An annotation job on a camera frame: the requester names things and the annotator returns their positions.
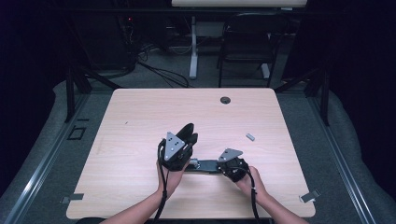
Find grey tape strip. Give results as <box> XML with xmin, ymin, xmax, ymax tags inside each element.
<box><xmin>60</xmin><ymin>192</ymin><xmax>85</xmax><ymax>204</ymax></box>
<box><xmin>298</xmin><ymin>189</ymin><xmax>321</xmax><ymax>204</ymax></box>

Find person's left hand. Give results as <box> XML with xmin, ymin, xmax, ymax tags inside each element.
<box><xmin>156</xmin><ymin>160</ymin><xmax>191</xmax><ymax>198</ymax></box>

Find black chair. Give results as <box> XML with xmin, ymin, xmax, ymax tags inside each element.
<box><xmin>217</xmin><ymin>12</ymin><xmax>289</xmax><ymax>89</ymax></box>

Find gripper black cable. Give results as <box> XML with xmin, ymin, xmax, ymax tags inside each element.
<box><xmin>236</xmin><ymin>167</ymin><xmax>262</xmax><ymax>224</ymax></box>
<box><xmin>151</xmin><ymin>140</ymin><xmax>171</xmax><ymax>224</ymax></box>

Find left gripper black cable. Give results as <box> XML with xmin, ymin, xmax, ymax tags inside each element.
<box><xmin>151</xmin><ymin>140</ymin><xmax>171</xmax><ymax>224</ymax></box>

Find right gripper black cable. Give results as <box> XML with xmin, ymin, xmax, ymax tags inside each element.
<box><xmin>236</xmin><ymin>167</ymin><xmax>262</xmax><ymax>224</ymax></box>

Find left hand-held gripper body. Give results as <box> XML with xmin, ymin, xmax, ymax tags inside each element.
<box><xmin>157</xmin><ymin>131</ymin><xmax>194</xmax><ymax>172</ymax></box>

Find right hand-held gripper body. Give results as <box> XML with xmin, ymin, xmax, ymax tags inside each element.
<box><xmin>217</xmin><ymin>147</ymin><xmax>250</xmax><ymax>183</ymax></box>

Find black floor cables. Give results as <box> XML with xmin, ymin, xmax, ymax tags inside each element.
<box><xmin>135</xmin><ymin>59</ymin><xmax>191</xmax><ymax>89</ymax></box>

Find black stapler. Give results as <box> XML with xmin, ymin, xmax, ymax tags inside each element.
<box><xmin>177</xmin><ymin>122</ymin><xmax>226</xmax><ymax>175</ymax></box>

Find black metal stand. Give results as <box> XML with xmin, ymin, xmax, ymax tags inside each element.
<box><xmin>274</xmin><ymin>66</ymin><xmax>331</xmax><ymax>127</ymax></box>
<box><xmin>64</xmin><ymin>63</ymin><xmax>122</xmax><ymax>123</ymax></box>

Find aluminium floor rail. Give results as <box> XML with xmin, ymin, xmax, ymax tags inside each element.
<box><xmin>3</xmin><ymin>92</ymin><xmax>92</xmax><ymax>224</ymax></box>
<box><xmin>306</xmin><ymin>92</ymin><xmax>378</xmax><ymax>224</ymax></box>

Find white desk leg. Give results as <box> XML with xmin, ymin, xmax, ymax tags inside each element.
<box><xmin>189</xmin><ymin>15</ymin><xmax>200</xmax><ymax>80</ymax></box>

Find person's right hand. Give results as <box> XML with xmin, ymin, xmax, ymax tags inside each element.
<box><xmin>235</xmin><ymin>165</ymin><xmax>270</xmax><ymax>203</ymax></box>

